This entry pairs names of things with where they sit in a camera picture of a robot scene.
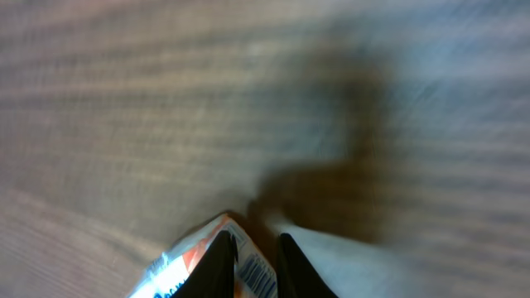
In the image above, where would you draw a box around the orange tissue pack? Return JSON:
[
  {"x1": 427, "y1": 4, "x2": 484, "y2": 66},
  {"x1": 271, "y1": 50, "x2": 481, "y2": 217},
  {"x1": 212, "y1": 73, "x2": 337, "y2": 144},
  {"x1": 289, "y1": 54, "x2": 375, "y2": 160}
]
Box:
[{"x1": 129, "y1": 214, "x2": 278, "y2": 298}]

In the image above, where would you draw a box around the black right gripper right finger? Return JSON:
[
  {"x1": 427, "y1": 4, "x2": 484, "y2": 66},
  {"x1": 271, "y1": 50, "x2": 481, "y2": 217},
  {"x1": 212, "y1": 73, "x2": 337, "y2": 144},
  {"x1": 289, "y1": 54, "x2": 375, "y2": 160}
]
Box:
[{"x1": 277, "y1": 233, "x2": 337, "y2": 298}]

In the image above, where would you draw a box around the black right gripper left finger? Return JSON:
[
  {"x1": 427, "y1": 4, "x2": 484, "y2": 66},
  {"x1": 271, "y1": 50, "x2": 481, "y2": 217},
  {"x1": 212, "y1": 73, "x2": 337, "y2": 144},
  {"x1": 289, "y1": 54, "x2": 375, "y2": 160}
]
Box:
[{"x1": 171, "y1": 231, "x2": 238, "y2": 298}]

